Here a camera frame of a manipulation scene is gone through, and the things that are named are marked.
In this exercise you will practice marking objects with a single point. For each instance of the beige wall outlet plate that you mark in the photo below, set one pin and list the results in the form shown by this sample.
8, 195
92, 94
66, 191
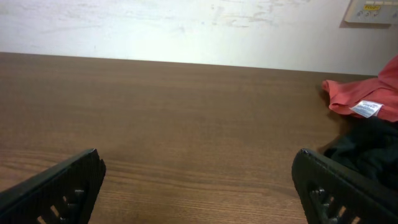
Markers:
372, 12

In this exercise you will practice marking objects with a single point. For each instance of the black garment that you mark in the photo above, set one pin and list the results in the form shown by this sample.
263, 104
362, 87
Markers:
369, 148

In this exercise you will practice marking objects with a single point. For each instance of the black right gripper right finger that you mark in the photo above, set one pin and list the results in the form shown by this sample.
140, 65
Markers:
332, 193

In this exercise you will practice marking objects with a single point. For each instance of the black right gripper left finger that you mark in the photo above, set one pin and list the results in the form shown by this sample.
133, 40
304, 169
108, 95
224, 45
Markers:
64, 193

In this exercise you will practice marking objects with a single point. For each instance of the red printed t-shirt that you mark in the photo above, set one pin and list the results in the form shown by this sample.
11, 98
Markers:
366, 98

